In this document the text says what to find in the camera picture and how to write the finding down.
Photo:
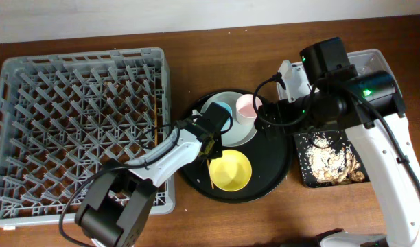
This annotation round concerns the yellow bowl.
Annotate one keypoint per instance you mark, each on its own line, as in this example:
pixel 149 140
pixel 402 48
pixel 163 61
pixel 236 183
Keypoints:
pixel 231 172

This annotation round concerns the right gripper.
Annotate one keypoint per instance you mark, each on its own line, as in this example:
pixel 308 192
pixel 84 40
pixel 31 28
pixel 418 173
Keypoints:
pixel 267 117

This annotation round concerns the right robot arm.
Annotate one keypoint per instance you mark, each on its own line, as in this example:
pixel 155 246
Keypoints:
pixel 370 110

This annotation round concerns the clear plastic bin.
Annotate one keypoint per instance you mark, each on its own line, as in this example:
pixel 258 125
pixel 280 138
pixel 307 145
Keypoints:
pixel 369 61

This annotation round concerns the food scraps pile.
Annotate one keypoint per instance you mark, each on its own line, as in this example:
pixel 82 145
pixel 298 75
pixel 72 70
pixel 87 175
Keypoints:
pixel 333 163

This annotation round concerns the grey dishwasher rack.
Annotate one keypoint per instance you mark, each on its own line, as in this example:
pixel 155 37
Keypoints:
pixel 63 116

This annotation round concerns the white round plate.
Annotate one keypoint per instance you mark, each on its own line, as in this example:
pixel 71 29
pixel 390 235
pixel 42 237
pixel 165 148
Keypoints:
pixel 238 134

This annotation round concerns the pink cup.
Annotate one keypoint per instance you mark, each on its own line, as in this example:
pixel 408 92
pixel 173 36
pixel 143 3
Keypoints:
pixel 245 113

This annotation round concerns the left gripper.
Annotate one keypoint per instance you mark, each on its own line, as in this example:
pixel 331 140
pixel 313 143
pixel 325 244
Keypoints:
pixel 215 145

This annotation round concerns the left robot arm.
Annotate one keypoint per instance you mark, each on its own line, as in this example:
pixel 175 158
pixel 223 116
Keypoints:
pixel 120 196

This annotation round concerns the black rectangular tray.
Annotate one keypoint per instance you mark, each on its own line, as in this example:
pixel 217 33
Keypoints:
pixel 301 164

